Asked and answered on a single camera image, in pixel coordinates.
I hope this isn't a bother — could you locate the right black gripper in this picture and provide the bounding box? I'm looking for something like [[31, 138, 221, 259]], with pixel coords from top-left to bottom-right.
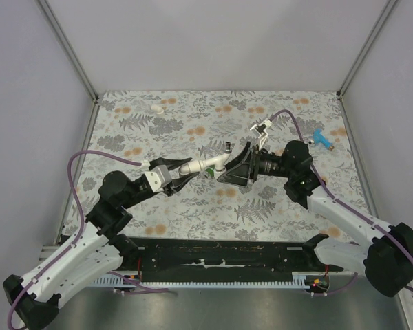
[[218, 142, 294, 188]]

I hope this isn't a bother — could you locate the white chrome faucet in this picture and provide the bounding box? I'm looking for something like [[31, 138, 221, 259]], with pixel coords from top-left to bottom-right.
[[202, 142, 232, 172]]

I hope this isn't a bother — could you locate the white pipe elbow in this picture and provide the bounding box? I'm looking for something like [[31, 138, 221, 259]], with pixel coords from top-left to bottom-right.
[[151, 104, 165, 115]]

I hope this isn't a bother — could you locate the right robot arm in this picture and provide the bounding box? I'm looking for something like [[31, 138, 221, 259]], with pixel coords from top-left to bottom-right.
[[218, 140, 413, 297]]

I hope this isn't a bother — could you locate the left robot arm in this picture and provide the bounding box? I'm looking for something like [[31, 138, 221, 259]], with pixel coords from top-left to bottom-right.
[[3, 158, 197, 329]]

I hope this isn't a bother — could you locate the green faucet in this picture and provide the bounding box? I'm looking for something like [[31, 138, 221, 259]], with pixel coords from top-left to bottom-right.
[[202, 167, 215, 179]]

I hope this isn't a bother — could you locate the floral table mat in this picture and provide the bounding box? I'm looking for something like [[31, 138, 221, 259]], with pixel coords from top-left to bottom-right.
[[61, 91, 367, 242]]

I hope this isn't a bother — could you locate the blue faucet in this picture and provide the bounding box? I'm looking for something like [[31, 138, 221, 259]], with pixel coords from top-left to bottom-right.
[[308, 129, 334, 151]]

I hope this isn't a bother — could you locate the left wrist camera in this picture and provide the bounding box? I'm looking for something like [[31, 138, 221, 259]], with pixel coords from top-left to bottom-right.
[[144, 165, 172, 193]]

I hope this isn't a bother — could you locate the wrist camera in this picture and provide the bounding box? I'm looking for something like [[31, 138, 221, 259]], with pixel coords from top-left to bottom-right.
[[250, 118, 273, 149], [144, 165, 172, 193]]

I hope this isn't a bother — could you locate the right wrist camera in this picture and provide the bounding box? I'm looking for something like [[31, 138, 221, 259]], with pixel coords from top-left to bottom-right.
[[250, 118, 273, 149]]

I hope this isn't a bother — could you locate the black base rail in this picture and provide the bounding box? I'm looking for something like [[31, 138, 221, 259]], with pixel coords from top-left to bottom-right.
[[116, 237, 340, 283]]

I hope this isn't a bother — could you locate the white slotted cable duct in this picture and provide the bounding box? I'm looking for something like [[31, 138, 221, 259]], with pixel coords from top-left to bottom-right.
[[89, 271, 313, 289]]

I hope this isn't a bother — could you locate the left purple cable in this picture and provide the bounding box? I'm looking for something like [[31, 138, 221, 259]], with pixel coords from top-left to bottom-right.
[[6, 150, 171, 329]]

